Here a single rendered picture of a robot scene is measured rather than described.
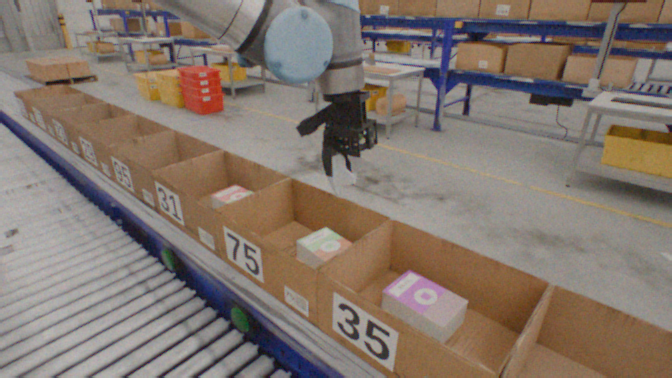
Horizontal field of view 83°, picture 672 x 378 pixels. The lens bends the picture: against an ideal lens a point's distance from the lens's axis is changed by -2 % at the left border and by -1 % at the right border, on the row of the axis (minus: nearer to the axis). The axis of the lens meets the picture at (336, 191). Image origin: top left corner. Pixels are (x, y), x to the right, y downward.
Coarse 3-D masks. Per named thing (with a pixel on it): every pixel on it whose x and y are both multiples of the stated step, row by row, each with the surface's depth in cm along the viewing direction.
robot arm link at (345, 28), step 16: (304, 0) 60; (320, 0) 60; (336, 0) 59; (352, 0) 61; (336, 16) 60; (352, 16) 62; (336, 32) 61; (352, 32) 62; (336, 48) 63; (352, 48) 63; (336, 64) 64; (352, 64) 65
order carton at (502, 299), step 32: (384, 224) 98; (352, 256) 90; (384, 256) 103; (416, 256) 99; (448, 256) 92; (480, 256) 86; (320, 288) 82; (352, 288) 95; (384, 288) 100; (448, 288) 96; (480, 288) 89; (512, 288) 84; (544, 288) 78; (320, 320) 87; (384, 320) 71; (480, 320) 89; (512, 320) 86; (352, 352) 83; (416, 352) 68; (448, 352) 63; (480, 352) 81; (512, 352) 62
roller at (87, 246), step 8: (112, 232) 149; (120, 232) 150; (96, 240) 144; (104, 240) 145; (112, 240) 147; (72, 248) 139; (80, 248) 140; (88, 248) 141; (56, 256) 135; (64, 256) 136; (72, 256) 138; (32, 264) 131; (40, 264) 132; (48, 264) 133; (8, 272) 127; (16, 272) 127; (24, 272) 128; (32, 272) 130; (0, 280) 124; (8, 280) 125
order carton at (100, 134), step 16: (80, 128) 176; (96, 128) 182; (112, 128) 187; (128, 128) 193; (144, 128) 192; (160, 128) 179; (80, 144) 177; (96, 144) 158; (96, 160) 167; (112, 176) 158
